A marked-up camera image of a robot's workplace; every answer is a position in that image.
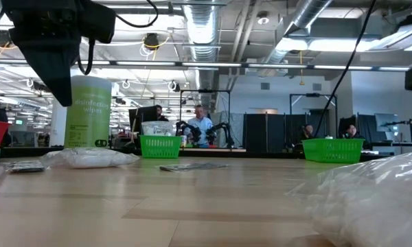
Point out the silver spiral air duct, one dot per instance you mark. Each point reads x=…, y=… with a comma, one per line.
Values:
x=309, y=10
x=202, y=34

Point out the grey monitor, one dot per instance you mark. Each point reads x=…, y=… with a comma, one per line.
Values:
x=384, y=120

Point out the black metal gantry frame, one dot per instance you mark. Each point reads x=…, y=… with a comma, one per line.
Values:
x=312, y=94
x=206, y=91

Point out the black partition panels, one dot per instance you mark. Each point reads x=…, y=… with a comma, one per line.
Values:
x=257, y=130

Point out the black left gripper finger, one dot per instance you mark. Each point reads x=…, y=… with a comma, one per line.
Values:
x=53, y=75

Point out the background black robot arm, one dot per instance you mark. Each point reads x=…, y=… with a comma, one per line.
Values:
x=221, y=132
x=187, y=130

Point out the long pendant light bar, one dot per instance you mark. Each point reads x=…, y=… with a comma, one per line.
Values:
x=140, y=63

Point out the black computer monitor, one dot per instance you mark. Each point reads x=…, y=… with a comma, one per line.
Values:
x=142, y=118

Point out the clear vanity pack bag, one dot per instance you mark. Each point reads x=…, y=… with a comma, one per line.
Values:
x=158, y=128
x=371, y=206
x=89, y=158

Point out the green disinfecting wipes canister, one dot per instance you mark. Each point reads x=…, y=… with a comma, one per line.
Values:
x=88, y=113

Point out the black ceiling device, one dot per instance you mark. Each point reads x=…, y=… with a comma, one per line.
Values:
x=151, y=41

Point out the green plastic basket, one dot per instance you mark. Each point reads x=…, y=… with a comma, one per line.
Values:
x=333, y=151
x=159, y=147

